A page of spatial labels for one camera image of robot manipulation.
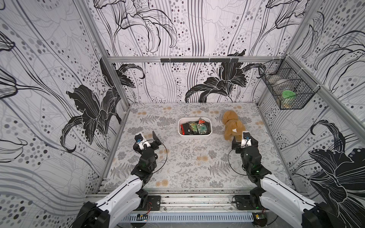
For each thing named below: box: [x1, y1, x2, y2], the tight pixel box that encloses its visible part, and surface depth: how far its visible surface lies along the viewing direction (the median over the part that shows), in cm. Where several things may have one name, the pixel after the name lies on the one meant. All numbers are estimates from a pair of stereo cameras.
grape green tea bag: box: [196, 123, 208, 135], surface depth 97 cm
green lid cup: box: [280, 89, 297, 108], surface depth 81 cm
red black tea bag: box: [197, 117, 206, 127], surface depth 100 cm
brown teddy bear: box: [222, 110, 246, 143], surface depth 93 cm
